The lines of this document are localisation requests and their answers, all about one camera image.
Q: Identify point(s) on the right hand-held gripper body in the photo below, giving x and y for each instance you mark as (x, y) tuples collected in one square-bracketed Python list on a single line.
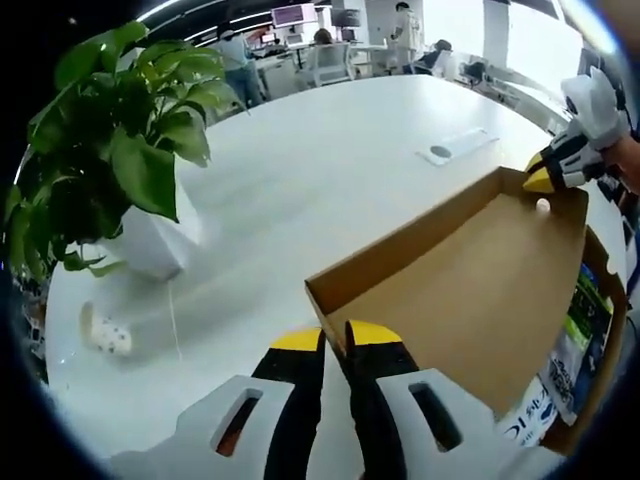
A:
[(595, 110)]

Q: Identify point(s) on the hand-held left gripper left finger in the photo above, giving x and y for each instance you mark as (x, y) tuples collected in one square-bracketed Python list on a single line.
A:
[(295, 400)]

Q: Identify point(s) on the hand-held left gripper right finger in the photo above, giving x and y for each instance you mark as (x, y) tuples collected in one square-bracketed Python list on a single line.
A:
[(370, 400)]

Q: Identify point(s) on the brown cardboard shoe box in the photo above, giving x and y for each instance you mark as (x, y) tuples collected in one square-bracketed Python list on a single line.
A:
[(450, 300)]

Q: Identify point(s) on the white blue wet wipes pack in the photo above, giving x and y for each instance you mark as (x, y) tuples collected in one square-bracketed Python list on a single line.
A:
[(565, 375)]

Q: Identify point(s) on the white patterned paper cup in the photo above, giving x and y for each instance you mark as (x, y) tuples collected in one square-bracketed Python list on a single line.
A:
[(110, 337)]

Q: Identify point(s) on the white office chair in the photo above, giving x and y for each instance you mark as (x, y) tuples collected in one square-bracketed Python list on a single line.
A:
[(330, 62)]

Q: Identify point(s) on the dark monitor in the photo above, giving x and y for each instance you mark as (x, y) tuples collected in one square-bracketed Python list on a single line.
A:
[(346, 17)]

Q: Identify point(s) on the green potted plant white pot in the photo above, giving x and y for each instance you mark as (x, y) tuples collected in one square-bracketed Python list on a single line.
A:
[(125, 165)]

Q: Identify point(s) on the monitor with pink screen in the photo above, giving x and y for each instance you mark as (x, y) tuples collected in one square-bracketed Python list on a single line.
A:
[(295, 15)]

